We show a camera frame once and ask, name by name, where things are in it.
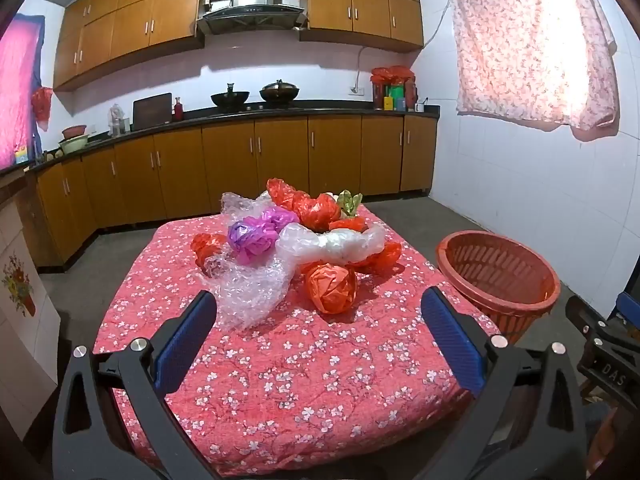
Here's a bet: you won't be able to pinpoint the light green plastic bag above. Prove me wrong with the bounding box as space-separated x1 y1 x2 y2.
337 190 364 218

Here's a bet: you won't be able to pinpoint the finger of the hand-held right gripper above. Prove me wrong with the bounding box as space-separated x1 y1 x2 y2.
565 295 613 341
615 292 640 322

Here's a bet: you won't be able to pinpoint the floral hanging cloth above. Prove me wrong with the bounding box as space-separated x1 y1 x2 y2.
444 0 619 142

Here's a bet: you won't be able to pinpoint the orange plastic bag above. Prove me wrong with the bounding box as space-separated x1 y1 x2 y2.
301 261 360 316

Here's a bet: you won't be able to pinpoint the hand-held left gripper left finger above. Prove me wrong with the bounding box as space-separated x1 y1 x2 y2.
51 289 221 480

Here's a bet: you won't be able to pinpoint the purple plastic bag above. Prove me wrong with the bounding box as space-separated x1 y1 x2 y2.
227 208 301 265

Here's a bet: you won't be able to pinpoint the hanging red plastic bag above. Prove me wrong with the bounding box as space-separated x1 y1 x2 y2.
31 87 54 132

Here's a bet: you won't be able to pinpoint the black kitchen countertop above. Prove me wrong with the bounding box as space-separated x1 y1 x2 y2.
0 102 441 177

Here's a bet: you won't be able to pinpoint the wooden upper wall cabinets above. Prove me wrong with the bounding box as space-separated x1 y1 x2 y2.
52 0 425 92

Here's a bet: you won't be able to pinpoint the pink window curtain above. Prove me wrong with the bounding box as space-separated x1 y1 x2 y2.
0 14 46 170

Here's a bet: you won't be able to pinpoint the red bag over condiments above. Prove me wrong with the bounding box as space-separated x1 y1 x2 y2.
371 66 417 87

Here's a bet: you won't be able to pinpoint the brown cutting board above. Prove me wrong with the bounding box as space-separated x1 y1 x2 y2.
132 93 173 131

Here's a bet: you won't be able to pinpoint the red floral tablecloth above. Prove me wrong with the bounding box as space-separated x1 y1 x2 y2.
92 205 503 478

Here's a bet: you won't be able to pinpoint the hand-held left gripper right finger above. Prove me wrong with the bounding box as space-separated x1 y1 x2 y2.
421 287 587 480

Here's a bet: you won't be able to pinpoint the black wok with lid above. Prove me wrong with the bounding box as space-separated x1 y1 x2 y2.
259 79 301 107

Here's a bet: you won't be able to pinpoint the clear plastic bag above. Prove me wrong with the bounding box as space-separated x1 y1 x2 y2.
275 222 387 266

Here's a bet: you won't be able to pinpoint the white power cable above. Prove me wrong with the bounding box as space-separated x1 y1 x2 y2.
355 0 451 89

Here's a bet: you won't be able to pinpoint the red plastic basket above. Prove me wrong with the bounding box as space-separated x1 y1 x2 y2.
435 230 562 346

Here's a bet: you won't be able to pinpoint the large bubble wrap sheet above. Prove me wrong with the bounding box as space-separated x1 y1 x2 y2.
202 250 297 332

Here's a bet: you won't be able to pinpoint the steel range hood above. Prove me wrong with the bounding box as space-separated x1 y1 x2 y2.
196 0 309 36

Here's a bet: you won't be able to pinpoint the wooden lower kitchen cabinets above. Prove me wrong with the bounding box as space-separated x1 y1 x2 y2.
32 112 441 268

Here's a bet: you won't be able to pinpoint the white flower print panel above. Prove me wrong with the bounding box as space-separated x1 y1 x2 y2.
0 190 62 442

